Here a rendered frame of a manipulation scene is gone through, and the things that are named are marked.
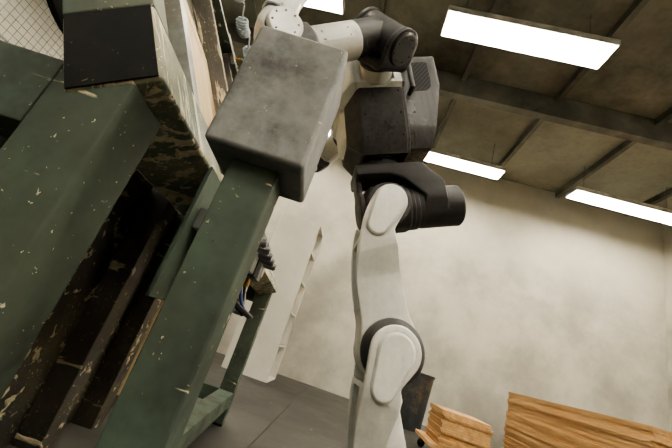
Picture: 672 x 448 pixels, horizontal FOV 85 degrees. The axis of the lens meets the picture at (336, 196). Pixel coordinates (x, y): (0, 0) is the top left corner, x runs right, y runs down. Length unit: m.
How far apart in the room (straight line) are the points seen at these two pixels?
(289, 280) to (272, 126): 4.52
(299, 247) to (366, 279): 4.13
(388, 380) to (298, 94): 0.60
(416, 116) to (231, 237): 0.72
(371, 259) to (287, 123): 0.52
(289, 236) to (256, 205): 4.63
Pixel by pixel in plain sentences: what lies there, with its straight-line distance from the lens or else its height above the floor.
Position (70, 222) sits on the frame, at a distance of 0.49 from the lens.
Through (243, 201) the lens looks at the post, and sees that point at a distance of 0.43.
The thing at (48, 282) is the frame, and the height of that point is 0.56.
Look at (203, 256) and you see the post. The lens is 0.42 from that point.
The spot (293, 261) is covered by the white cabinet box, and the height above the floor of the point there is 1.44.
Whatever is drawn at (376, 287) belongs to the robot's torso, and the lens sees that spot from 0.89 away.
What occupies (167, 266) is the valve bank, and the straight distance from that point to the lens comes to 0.68.
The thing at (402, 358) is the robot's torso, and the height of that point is 0.61.
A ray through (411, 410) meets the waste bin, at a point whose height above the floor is 0.21.
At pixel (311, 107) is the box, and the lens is 0.45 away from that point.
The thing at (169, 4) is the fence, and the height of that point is 1.13.
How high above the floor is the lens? 0.58
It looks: 22 degrees up
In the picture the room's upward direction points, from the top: 19 degrees clockwise
